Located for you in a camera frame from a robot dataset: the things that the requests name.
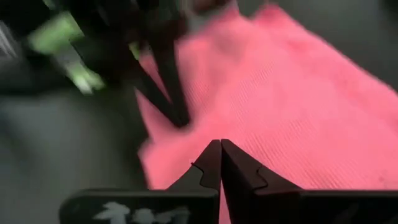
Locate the green microfiber towel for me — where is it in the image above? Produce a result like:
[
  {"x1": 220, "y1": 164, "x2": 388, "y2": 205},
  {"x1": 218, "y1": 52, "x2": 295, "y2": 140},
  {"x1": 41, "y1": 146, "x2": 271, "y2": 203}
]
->
[{"x1": 27, "y1": 11, "x2": 141, "y2": 94}]

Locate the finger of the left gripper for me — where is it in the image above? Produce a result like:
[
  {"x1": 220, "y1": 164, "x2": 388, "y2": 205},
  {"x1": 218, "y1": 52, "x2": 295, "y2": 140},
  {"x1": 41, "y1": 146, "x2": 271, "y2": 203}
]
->
[
  {"x1": 133, "y1": 63, "x2": 187, "y2": 128},
  {"x1": 152, "y1": 46, "x2": 190, "y2": 127}
]

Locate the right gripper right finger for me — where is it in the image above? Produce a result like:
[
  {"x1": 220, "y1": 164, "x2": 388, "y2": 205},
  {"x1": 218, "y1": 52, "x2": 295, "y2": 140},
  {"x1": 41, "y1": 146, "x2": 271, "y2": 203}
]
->
[{"x1": 220, "y1": 139, "x2": 398, "y2": 224}]

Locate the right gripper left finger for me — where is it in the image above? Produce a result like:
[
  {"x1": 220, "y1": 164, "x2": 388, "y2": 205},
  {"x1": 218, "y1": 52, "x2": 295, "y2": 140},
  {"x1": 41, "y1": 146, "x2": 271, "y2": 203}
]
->
[{"x1": 58, "y1": 139, "x2": 222, "y2": 224}]

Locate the pink microfiber towel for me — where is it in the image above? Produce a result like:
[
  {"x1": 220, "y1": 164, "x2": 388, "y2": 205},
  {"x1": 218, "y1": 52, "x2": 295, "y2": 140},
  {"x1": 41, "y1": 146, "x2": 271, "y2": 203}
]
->
[{"x1": 136, "y1": 2, "x2": 398, "y2": 224}]

